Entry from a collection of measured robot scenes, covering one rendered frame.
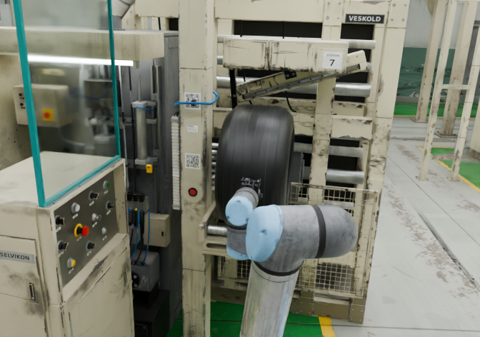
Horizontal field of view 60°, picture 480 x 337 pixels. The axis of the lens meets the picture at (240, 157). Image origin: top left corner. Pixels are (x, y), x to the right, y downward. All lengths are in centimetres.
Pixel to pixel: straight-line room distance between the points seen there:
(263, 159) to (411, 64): 1029
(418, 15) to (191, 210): 1035
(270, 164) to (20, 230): 95
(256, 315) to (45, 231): 79
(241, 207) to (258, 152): 42
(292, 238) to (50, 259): 95
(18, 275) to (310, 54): 153
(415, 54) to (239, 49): 995
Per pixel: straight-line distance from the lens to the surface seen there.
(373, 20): 241
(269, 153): 174
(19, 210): 156
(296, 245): 88
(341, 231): 91
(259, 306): 103
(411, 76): 1192
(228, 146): 177
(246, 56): 212
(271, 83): 226
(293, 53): 209
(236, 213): 139
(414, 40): 1192
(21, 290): 172
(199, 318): 244
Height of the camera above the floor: 186
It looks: 18 degrees down
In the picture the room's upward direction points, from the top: 2 degrees clockwise
